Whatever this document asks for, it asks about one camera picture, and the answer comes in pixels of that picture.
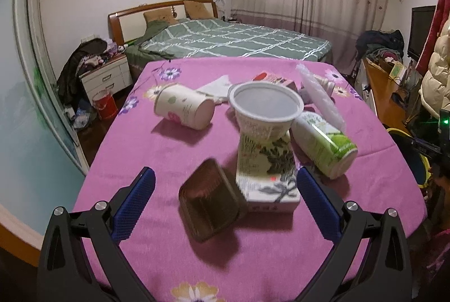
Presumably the floral tissue box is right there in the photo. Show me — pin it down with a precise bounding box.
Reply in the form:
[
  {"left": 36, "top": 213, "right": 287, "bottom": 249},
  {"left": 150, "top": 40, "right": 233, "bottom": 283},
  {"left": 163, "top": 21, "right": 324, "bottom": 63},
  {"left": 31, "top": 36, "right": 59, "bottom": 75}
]
[{"left": 236, "top": 133, "right": 300, "bottom": 214}]

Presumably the brown plastic tray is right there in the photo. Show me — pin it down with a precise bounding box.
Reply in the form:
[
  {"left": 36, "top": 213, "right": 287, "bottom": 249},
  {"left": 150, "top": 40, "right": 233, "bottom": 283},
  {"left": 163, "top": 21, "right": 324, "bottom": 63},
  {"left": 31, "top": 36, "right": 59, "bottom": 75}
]
[{"left": 179, "top": 158, "right": 248, "bottom": 243}]

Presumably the clear plastic lid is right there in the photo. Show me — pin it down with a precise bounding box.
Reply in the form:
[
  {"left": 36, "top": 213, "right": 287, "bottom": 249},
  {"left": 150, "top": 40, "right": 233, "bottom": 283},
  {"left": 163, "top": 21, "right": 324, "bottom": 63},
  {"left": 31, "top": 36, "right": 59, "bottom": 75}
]
[{"left": 296, "top": 63, "right": 345, "bottom": 132}]

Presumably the paper cup with leaf print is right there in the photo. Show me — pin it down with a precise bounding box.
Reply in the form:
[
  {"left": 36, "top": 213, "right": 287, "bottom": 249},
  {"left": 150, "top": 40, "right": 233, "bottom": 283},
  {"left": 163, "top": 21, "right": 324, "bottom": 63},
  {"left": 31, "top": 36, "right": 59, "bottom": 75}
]
[{"left": 154, "top": 84, "right": 215, "bottom": 131}]

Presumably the white plastic cup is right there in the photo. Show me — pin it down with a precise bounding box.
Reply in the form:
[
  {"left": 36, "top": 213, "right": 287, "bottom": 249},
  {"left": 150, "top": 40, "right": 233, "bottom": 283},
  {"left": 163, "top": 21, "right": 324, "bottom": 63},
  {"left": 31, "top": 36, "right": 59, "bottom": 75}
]
[{"left": 228, "top": 81, "right": 304, "bottom": 142}]

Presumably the pink milk carton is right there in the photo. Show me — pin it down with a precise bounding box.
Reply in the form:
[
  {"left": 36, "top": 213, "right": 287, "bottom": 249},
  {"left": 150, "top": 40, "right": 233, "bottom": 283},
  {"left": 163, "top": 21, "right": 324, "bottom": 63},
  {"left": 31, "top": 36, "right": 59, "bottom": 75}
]
[{"left": 253, "top": 72, "right": 298, "bottom": 91}]

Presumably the white tissue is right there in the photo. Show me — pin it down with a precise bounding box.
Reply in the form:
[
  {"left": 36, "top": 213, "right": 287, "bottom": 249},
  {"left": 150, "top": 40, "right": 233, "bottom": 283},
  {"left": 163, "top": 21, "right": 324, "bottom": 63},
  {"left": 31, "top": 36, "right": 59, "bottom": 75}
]
[{"left": 196, "top": 75, "right": 232, "bottom": 105}]

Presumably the small white bottle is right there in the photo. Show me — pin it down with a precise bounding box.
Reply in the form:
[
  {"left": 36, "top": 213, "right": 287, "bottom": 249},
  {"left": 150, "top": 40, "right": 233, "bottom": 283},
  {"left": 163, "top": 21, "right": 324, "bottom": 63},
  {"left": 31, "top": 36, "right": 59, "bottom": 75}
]
[{"left": 298, "top": 74, "right": 336, "bottom": 105}]

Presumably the yellow trash bin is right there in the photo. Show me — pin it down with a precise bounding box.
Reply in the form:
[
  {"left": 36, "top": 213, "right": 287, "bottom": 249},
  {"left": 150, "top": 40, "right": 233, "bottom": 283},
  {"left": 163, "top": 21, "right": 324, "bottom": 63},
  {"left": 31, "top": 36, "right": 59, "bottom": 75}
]
[{"left": 387, "top": 127, "right": 431, "bottom": 189}]

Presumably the sliding wardrobe door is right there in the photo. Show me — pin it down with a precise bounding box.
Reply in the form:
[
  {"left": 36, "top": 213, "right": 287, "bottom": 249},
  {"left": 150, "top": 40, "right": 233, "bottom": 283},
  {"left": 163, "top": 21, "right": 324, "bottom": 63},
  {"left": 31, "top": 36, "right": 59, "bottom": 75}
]
[{"left": 1, "top": 0, "right": 89, "bottom": 234}]

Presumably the wooden desk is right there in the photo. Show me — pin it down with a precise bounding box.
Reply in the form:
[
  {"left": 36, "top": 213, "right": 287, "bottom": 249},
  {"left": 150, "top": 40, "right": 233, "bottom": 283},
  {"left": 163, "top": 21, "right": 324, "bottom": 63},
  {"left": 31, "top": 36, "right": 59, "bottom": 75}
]
[{"left": 362, "top": 59, "right": 408, "bottom": 133}]

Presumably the pink floral tablecloth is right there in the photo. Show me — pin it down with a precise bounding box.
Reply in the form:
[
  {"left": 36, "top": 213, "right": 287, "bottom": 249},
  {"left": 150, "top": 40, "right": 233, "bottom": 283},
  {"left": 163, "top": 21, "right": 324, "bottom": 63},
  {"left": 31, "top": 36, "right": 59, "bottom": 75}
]
[{"left": 74, "top": 57, "right": 426, "bottom": 301}]

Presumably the red bucket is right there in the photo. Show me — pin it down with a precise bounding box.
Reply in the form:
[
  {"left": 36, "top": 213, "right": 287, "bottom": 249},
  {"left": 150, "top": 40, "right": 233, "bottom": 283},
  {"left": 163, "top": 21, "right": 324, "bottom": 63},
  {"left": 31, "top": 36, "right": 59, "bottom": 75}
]
[{"left": 92, "top": 89, "right": 118, "bottom": 120}]

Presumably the cream puffer jacket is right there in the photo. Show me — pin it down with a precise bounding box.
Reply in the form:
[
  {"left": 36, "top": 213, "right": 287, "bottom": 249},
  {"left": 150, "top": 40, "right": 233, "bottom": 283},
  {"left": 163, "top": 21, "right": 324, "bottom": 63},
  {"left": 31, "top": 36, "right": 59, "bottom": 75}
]
[{"left": 420, "top": 19, "right": 450, "bottom": 119}]

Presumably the white nightstand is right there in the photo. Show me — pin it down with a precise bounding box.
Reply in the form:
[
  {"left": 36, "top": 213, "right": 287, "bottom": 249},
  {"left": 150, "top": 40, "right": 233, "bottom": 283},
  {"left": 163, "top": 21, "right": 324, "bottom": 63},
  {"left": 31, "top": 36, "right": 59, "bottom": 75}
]
[{"left": 80, "top": 54, "right": 133, "bottom": 103}]

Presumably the pile of dark clothes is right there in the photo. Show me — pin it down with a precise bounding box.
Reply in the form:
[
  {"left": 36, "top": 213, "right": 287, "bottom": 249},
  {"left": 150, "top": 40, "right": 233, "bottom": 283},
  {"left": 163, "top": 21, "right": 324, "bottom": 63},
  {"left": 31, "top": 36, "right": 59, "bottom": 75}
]
[{"left": 57, "top": 38, "right": 107, "bottom": 110}]

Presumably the clothes pile on desk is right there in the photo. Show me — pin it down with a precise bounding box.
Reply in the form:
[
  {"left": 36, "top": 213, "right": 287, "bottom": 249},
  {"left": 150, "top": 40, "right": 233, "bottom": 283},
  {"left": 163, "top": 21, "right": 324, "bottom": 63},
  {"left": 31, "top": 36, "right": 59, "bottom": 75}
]
[{"left": 355, "top": 30, "right": 404, "bottom": 62}]

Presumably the wooden headboard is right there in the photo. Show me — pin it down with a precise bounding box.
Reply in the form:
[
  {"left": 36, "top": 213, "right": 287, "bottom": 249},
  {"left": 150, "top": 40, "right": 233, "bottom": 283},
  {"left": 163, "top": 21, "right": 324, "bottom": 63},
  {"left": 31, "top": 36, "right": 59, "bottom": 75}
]
[{"left": 108, "top": 0, "right": 218, "bottom": 45}]

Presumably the black television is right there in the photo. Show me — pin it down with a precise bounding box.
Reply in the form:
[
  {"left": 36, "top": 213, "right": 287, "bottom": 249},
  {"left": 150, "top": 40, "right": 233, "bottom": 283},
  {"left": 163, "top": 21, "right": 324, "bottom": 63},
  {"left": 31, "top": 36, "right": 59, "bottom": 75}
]
[{"left": 407, "top": 5, "right": 436, "bottom": 61}]

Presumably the red puffer jacket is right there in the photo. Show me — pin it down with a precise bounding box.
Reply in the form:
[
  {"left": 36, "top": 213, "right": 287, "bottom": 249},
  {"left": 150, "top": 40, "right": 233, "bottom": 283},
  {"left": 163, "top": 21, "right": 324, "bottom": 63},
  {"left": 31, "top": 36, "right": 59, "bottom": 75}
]
[{"left": 416, "top": 0, "right": 450, "bottom": 76}]

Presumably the bed with green quilt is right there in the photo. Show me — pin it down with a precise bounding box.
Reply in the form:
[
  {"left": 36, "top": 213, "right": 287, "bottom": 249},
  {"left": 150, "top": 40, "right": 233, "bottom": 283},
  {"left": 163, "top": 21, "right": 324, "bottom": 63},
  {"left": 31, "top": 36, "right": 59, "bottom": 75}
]
[{"left": 124, "top": 18, "right": 332, "bottom": 79}]

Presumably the left brown pillow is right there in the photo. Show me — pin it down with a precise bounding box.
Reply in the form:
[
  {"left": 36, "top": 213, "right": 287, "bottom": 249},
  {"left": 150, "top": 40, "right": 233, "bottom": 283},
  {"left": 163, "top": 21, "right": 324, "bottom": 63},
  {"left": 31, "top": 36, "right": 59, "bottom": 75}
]
[{"left": 143, "top": 7, "right": 179, "bottom": 25}]

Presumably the brown pillow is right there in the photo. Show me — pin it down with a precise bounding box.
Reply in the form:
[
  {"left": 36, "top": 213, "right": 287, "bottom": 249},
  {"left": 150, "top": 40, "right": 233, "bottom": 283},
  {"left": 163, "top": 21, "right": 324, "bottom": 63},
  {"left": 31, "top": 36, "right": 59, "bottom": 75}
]
[
  {"left": 143, "top": 7, "right": 179, "bottom": 25},
  {"left": 184, "top": 0, "right": 214, "bottom": 20}
]

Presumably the right brown pillow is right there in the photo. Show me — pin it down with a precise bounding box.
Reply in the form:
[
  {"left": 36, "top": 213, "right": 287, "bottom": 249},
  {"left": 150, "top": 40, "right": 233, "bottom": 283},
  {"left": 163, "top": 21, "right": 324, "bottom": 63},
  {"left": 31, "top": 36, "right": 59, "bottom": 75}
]
[{"left": 184, "top": 0, "right": 214, "bottom": 20}]

